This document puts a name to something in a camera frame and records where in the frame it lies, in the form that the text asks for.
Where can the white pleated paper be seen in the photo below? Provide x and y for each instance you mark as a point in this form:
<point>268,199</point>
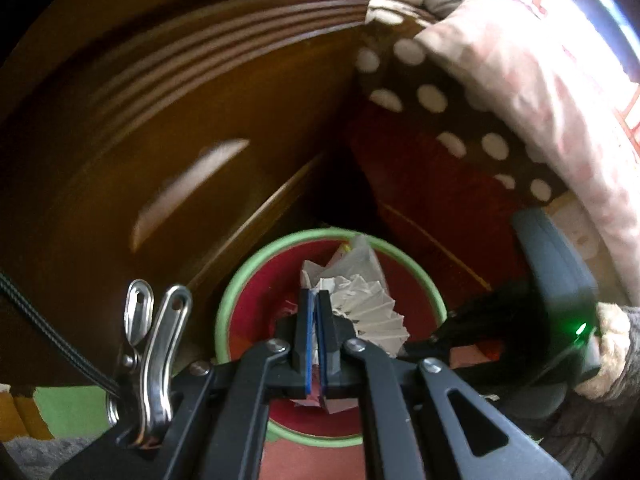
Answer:
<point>370,310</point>

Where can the green rimmed red bin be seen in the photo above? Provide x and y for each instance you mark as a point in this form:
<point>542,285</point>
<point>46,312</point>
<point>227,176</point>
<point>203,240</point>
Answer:
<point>260,300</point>

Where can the pink checked pillow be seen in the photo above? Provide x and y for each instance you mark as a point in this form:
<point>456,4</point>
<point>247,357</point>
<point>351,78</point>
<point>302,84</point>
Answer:
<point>525,85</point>

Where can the grey fleece garment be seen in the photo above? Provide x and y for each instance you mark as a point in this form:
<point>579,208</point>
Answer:
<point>45,460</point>

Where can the red cloth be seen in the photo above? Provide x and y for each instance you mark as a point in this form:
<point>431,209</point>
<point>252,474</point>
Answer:
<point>425,200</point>

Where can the brown white dotted blanket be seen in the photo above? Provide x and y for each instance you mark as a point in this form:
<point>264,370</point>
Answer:
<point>450,120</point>

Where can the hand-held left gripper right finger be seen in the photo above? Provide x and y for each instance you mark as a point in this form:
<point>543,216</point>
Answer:
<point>323,355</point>

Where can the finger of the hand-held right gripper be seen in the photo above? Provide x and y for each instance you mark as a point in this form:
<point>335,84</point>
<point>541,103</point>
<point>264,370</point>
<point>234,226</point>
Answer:
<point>465,325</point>

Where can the cream patterned sheet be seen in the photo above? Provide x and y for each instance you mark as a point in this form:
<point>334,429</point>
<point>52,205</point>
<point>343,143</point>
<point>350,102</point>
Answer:
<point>580,235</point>

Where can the metal spring clip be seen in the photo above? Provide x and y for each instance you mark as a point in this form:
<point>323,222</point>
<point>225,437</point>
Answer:
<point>160,360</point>

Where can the dark wooden nightstand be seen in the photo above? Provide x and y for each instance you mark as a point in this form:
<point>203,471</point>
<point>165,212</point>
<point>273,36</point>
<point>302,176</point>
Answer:
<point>150,110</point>

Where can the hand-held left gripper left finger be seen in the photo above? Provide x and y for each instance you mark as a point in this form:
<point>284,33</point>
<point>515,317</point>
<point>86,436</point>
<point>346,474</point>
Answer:
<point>310,360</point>

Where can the green mat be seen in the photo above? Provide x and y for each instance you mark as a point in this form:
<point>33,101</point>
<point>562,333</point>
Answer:
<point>70,410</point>

